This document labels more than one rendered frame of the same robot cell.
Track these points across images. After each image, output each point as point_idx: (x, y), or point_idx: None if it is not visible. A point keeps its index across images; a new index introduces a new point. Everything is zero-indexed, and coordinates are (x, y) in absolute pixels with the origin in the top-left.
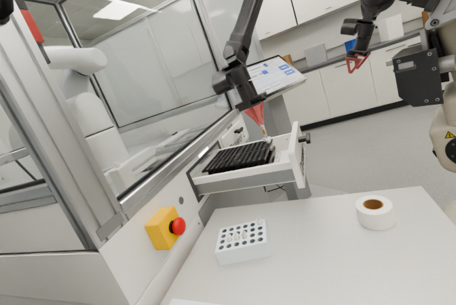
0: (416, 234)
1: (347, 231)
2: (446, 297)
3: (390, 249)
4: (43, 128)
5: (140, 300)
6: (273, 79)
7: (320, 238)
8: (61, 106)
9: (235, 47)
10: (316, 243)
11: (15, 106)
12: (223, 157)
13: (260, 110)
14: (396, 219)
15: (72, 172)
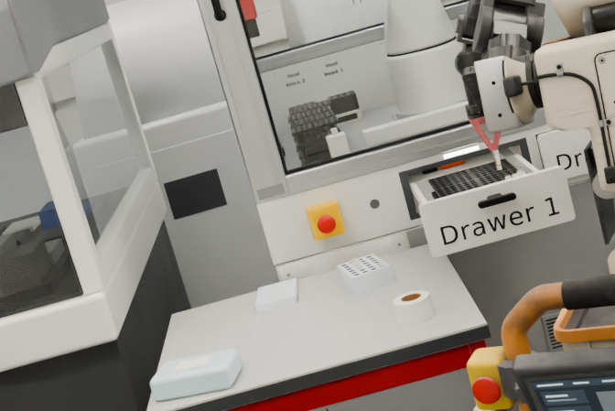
0: (393, 334)
1: (394, 311)
2: (326, 351)
3: (372, 329)
4: (236, 99)
5: (284, 265)
6: None
7: (383, 305)
8: (251, 82)
9: (466, 19)
10: (376, 305)
11: (221, 83)
12: (470, 173)
13: (480, 128)
14: (417, 324)
15: (249, 138)
